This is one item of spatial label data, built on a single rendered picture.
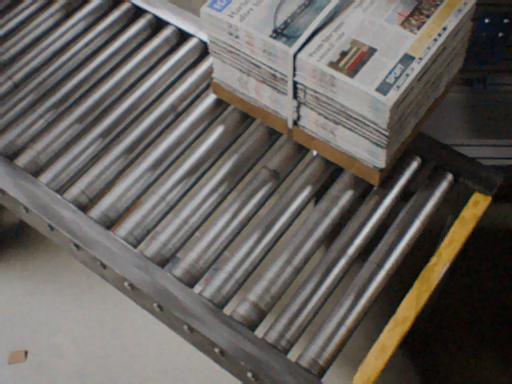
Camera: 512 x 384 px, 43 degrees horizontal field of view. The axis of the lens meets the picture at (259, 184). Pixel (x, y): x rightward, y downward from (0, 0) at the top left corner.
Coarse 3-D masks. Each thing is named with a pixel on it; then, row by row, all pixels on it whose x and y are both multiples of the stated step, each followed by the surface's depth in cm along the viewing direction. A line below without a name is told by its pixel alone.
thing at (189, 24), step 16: (128, 0) 145; (144, 0) 145; (160, 0) 145; (160, 16) 142; (176, 16) 142; (192, 16) 142; (192, 32) 139; (208, 48) 139; (416, 144) 121; (432, 144) 121; (432, 160) 119; (448, 160) 119; (464, 160) 119; (464, 176) 117; (480, 176) 117; (496, 176) 117; (464, 192) 120; (448, 208) 126
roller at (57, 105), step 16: (144, 16) 142; (128, 32) 140; (144, 32) 141; (112, 48) 137; (128, 48) 139; (96, 64) 135; (112, 64) 137; (80, 80) 133; (96, 80) 135; (48, 96) 132; (64, 96) 131; (80, 96) 133; (32, 112) 129; (48, 112) 129; (64, 112) 131; (16, 128) 127; (32, 128) 127; (48, 128) 130; (0, 144) 125; (16, 144) 126; (32, 144) 129
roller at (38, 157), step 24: (144, 48) 137; (168, 48) 139; (120, 72) 134; (144, 72) 136; (96, 96) 130; (120, 96) 133; (72, 120) 127; (96, 120) 131; (48, 144) 124; (72, 144) 128; (24, 168) 122
